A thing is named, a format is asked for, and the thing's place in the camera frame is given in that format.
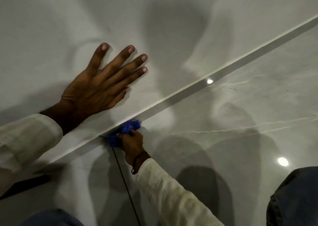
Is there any person's left hand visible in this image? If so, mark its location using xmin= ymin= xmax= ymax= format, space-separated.
xmin=59 ymin=43 xmax=148 ymax=124

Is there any person's right hand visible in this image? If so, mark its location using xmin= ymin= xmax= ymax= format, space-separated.
xmin=117 ymin=129 xmax=151 ymax=166

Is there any blue cleaning cloth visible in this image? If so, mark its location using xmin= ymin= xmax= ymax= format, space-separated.
xmin=107 ymin=119 xmax=141 ymax=147

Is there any person's right forearm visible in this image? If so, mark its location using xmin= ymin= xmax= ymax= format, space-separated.
xmin=130 ymin=152 xmax=224 ymax=226

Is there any person's left forearm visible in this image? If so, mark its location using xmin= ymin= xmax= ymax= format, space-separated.
xmin=0 ymin=103 xmax=82 ymax=196

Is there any black wrist thread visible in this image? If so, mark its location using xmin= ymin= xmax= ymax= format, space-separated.
xmin=131 ymin=151 xmax=149 ymax=175

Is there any grey skirting board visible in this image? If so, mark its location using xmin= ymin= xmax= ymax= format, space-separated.
xmin=32 ymin=14 xmax=318 ymax=169

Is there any black flat bar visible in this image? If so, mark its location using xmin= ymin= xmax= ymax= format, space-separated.
xmin=0 ymin=175 xmax=52 ymax=199

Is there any person's left leg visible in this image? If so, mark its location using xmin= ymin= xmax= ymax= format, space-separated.
xmin=21 ymin=208 xmax=85 ymax=226

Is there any person's leg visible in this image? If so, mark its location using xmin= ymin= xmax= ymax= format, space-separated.
xmin=21 ymin=208 xmax=85 ymax=226
xmin=266 ymin=166 xmax=318 ymax=226

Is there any person's right leg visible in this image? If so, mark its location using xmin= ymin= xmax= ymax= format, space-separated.
xmin=266 ymin=166 xmax=318 ymax=226

